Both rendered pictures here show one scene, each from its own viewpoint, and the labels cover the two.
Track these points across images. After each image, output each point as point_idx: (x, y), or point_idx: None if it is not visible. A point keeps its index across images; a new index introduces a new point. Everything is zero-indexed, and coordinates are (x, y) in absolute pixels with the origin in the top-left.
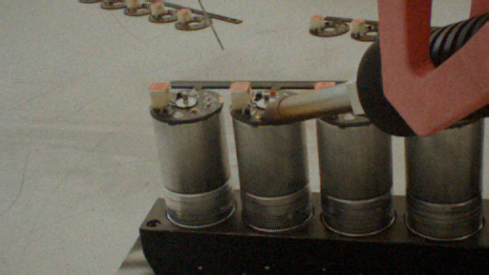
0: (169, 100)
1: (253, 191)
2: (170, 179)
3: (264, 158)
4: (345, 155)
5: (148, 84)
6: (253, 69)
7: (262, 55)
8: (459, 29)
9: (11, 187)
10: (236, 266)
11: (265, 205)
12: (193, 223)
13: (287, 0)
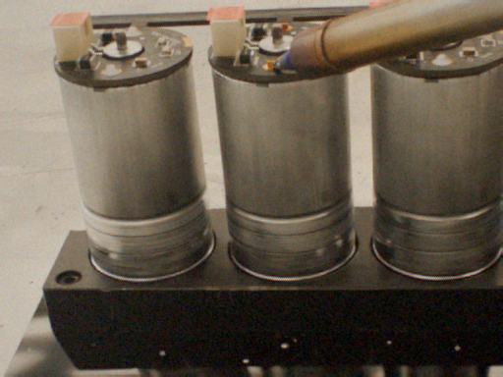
0: (89, 46)
1: (256, 209)
2: (98, 195)
3: (279, 145)
4: (433, 133)
5: (24, 54)
6: (189, 26)
7: (198, 7)
8: None
9: None
10: (228, 347)
11: (280, 234)
12: (143, 274)
13: None
